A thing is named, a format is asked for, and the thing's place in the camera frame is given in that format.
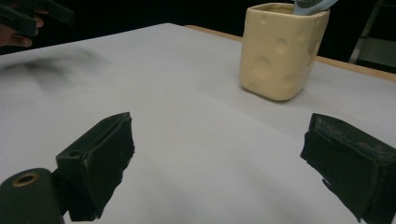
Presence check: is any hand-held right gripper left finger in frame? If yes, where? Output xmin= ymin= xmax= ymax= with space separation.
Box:
xmin=52 ymin=111 xmax=135 ymax=222

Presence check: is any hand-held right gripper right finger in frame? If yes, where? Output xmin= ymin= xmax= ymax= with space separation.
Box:
xmin=300 ymin=112 xmax=396 ymax=224

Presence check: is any cream dimpled ceramic cup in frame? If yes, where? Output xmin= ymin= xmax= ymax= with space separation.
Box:
xmin=238 ymin=2 xmax=331 ymax=102

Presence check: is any light blue hairbrush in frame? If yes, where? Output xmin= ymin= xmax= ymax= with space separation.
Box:
xmin=292 ymin=0 xmax=340 ymax=17

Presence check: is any white metal stand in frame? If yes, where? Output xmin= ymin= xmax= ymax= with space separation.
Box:
xmin=348 ymin=0 xmax=396 ymax=68

